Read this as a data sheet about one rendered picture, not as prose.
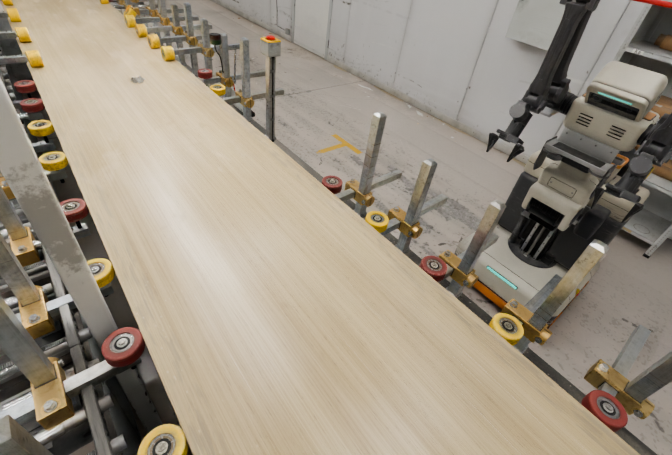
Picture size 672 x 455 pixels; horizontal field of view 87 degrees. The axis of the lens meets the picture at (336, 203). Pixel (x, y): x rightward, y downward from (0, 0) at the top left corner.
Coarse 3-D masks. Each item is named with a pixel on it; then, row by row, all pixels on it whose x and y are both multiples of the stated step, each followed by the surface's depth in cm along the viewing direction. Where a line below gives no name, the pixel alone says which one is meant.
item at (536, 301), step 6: (558, 276) 122; (552, 282) 119; (558, 282) 119; (546, 288) 117; (552, 288) 117; (540, 294) 114; (546, 294) 115; (534, 300) 112; (540, 300) 112; (528, 306) 110; (534, 306) 110; (516, 318) 106
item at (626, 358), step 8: (640, 328) 106; (632, 336) 104; (640, 336) 104; (648, 336) 104; (632, 344) 101; (640, 344) 102; (624, 352) 99; (632, 352) 99; (616, 360) 99; (624, 360) 97; (632, 360) 97; (616, 368) 95; (624, 368) 95; (624, 376) 93; (608, 392) 89; (616, 392) 89
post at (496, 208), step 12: (492, 204) 101; (504, 204) 101; (492, 216) 102; (480, 228) 107; (492, 228) 105; (480, 240) 108; (468, 252) 113; (480, 252) 112; (468, 264) 115; (456, 288) 122
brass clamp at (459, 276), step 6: (444, 252) 123; (450, 252) 124; (444, 258) 121; (450, 258) 121; (456, 258) 122; (450, 264) 120; (456, 264) 120; (456, 270) 118; (474, 270) 118; (450, 276) 121; (456, 276) 119; (462, 276) 117; (468, 276) 116; (474, 276) 116; (462, 282) 118; (468, 282) 116; (474, 282) 118
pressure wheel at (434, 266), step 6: (426, 258) 110; (432, 258) 110; (438, 258) 110; (420, 264) 109; (426, 264) 108; (432, 264) 108; (438, 264) 109; (444, 264) 109; (426, 270) 106; (432, 270) 106; (438, 270) 107; (444, 270) 107; (432, 276) 106; (438, 276) 105; (444, 276) 108
